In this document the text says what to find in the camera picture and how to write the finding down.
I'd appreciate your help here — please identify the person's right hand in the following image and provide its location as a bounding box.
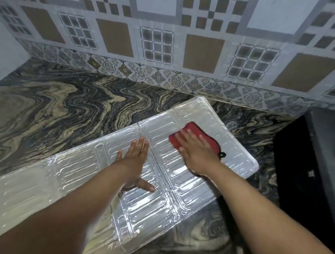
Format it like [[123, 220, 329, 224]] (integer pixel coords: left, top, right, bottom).
[[174, 128, 223, 177]]

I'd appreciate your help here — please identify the person's right forearm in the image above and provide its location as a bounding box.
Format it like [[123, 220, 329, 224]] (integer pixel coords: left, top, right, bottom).
[[207, 165, 333, 254]]

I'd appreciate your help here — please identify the person's left hand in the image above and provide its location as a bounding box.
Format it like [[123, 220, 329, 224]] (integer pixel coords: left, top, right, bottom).
[[115, 136, 156, 194]]

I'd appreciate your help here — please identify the black gas stove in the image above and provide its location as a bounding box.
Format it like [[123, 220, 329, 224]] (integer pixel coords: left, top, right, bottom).
[[273, 106, 335, 249]]

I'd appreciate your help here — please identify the aluminium foil splash guard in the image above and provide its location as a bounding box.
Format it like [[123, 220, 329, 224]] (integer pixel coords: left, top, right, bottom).
[[0, 96, 260, 254]]

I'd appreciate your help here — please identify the red cleaning cloth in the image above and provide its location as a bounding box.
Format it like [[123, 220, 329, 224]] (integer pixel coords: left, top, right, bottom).
[[168, 121, 226, 159]]

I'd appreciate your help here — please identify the person's left forearm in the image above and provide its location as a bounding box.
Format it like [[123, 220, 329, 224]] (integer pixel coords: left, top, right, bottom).
[[0, 162, 131, 254]]

